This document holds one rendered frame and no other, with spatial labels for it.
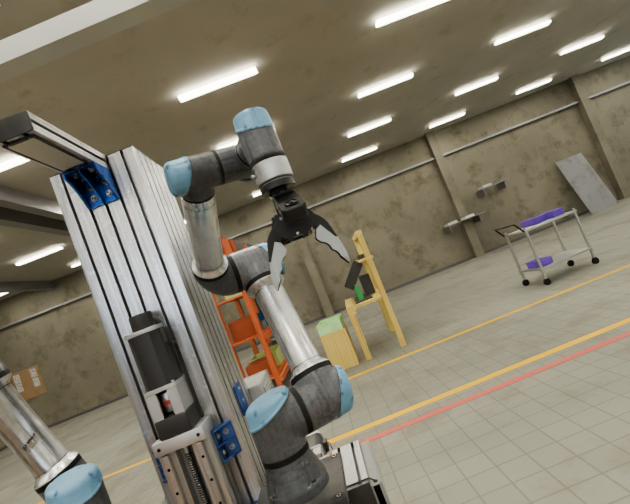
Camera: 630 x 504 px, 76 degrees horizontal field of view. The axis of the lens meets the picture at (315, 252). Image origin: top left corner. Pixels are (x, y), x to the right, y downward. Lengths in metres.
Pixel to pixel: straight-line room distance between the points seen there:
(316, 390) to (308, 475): 0.18
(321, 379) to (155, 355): 0.42
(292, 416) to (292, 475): 0.12
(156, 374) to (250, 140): 0.64
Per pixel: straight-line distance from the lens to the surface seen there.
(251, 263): 1.16
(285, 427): 1.01
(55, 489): 1.22
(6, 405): 1.32
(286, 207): 0.70
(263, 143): 0.81
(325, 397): 1.03
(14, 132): 1.06
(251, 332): 6.52
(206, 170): 0.88
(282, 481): 1.05
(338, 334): 6.30
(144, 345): 1.14
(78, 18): 2.69
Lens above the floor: 1.50
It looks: 3 degrees up
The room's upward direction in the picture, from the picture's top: 22 degrees counter-clockwise
